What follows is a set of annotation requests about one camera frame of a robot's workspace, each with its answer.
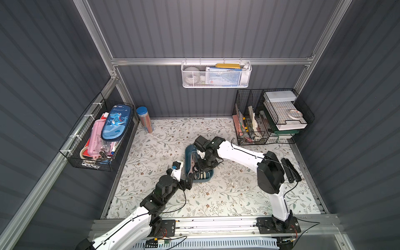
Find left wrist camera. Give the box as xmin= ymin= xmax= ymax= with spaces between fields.
xmin=171 ymin=161 xmax=183 ymax=182

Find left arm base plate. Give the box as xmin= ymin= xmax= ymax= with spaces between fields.
xmin=149 ymin=219 xmax=176 ymax=238

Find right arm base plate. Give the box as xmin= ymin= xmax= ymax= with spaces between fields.
xmin=256 ymin=216 xmax=302 ymax=234

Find black wire side basket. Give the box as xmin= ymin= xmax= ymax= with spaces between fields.
xmin=60 ymin=95 xmax=135 ymax=172

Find white wire wall basket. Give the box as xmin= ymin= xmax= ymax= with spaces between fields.
xmin=181 ymin=61 xmax=253 ymax=89

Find blue dinosaur pencil case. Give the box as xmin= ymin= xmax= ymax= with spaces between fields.
xmin=101 ymin=104 xmax=132 ymax=142

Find black wire desk organizer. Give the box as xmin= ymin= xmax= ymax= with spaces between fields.
xmin=232 ymin=89 xmax=315 ymax=146

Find teal plastic storage box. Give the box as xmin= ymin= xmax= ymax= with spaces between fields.
xmin=184 ymin=144 xmax=214 ymax=183

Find coloured pencil tube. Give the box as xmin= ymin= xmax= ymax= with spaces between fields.
xmin=136 ymin=106 xmax=153 ymax=133

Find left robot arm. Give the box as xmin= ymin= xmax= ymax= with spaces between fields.
xmin=76 ymin=175 xmax=193 ymax=250

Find pink kitchen scissors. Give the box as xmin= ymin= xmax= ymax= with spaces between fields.
xmin=189 ymin=152 xmax=198 ymax=179

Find white notebook stack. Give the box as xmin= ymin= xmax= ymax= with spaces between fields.
xmin=264 ymin=91 xmax=308 ymax=131

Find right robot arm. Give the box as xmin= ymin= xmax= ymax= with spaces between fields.
xmin=194 ymin=136 xmax=302 ymax=232

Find tape roll on tray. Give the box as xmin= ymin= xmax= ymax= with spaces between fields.
xmin=288 ymin=109 xmax=303 ymax=120

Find cream kitchen scissors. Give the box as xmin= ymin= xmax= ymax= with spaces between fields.
xmin=194 ymin=171 xmax=213 ymax=180

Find blue white packet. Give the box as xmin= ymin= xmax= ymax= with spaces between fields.
xmin=205 ymin=67 xmax=242 ymax=87

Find white tape roll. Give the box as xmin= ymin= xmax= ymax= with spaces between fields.
xmin=182 ymin=67 xmax=200 ymax=85

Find pink pencil case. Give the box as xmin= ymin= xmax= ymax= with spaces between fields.
xmin=87 ymin=119 xmax=106 ymax=157

